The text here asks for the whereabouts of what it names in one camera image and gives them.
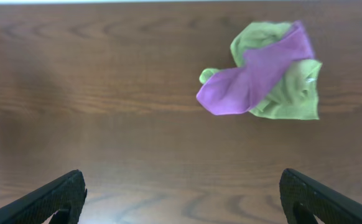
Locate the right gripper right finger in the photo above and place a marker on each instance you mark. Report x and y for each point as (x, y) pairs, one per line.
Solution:
(304, 200)

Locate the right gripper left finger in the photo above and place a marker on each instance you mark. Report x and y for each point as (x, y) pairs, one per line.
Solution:
(60, 201)

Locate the crumpled green cloth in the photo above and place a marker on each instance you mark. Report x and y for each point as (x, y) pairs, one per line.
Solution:
(294, 97)

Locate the crumpled purple cloth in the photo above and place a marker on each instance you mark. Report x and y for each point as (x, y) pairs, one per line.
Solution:
(263, 52)

